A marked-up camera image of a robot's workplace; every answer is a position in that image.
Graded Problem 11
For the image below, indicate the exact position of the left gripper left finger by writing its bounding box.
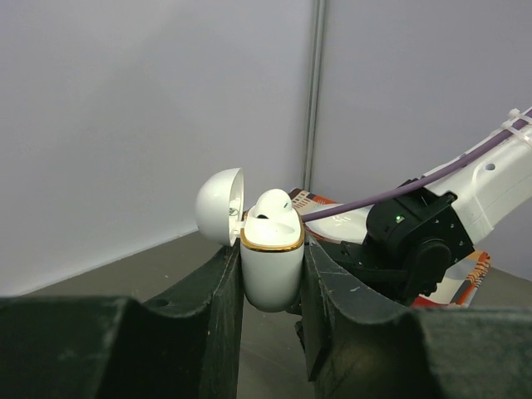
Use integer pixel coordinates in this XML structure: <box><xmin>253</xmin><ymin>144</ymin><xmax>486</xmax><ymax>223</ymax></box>
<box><xmin>1</xmin><ymin>247</ymin><xmax>244</xmax><ymax>398</ymax></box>

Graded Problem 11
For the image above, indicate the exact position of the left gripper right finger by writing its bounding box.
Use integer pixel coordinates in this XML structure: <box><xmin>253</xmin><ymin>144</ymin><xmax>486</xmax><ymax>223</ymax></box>
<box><xmin>301</xmin><ymin>241</ymin><xmax>531</xmax><ymax>398</ymax></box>

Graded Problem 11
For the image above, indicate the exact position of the white earbud charging case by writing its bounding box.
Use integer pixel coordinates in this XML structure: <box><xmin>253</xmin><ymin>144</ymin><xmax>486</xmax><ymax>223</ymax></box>
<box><xmin>195</xmin><ymin>168</ymin><xmax>305</xmax><ymax>313</ymax></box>

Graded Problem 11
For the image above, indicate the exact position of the white earbud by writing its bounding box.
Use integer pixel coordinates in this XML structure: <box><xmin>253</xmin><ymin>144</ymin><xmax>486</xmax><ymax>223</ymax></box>
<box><xmin>254</xmin><ymin>189</ymin><xmax>293</xmax><ymax>219</ymax></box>

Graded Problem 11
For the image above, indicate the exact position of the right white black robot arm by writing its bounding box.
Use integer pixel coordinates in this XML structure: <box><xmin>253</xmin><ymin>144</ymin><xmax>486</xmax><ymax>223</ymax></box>
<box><xmin>322</xmin><ymin>111</ymin><xmax>531</xmax><ymax>306</ymax></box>

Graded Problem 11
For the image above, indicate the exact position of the white paper plate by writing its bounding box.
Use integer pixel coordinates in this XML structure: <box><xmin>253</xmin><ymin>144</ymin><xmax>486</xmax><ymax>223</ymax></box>
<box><xmin>306</xmin><ymin>208</ymin><xmax>370</xmax><ymax>244</ymax></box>

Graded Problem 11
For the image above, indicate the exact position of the patterned orange placemat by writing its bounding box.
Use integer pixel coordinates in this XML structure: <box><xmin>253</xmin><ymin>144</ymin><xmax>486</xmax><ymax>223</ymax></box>
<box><xmin>289</xmin><ymin>188</ymin><xmax>491</xmax><ymax>308</ymax></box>

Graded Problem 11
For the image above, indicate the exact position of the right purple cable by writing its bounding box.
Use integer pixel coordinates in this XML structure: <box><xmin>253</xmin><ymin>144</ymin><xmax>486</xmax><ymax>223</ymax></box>
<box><xmin>301</xmin><ymin>106</ymin><xmax>532</xmax><ymax>225</ymax></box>

